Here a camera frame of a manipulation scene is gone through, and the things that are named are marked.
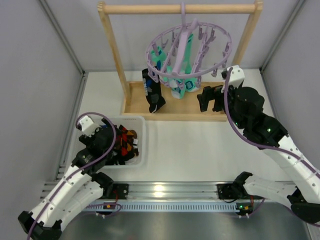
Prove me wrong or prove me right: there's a black red yellow argyle sock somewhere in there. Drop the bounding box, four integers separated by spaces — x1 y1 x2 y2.
113 124 139 157

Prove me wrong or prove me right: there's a mint green sock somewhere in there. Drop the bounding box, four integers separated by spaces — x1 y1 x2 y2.
150 46 170 87
169 33 200 100

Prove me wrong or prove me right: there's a lilac round clip hanger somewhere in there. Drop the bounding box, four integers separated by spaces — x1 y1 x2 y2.
145 3 232 96

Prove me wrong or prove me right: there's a black sock grey blue pattern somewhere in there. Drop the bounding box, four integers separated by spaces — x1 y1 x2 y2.
141 68 166 113

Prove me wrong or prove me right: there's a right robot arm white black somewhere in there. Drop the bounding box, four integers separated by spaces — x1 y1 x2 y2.
197 85 320 225

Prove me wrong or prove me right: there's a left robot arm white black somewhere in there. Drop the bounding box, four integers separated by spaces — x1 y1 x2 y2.
18 124 117 240

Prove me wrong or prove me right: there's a brown argyle sock in basket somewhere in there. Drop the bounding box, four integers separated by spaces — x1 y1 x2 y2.
126 129 138 139

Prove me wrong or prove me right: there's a wooden hanging rack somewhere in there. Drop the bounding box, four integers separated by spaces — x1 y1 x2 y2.
97 0 263 122

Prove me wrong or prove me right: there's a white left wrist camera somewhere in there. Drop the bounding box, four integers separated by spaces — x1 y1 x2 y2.
76 115 100 137

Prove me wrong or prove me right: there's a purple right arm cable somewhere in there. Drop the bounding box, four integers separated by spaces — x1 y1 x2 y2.
221 66 320 218

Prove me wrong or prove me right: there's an aluminium mounting rail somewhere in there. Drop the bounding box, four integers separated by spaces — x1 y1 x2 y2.
39 182 313 213

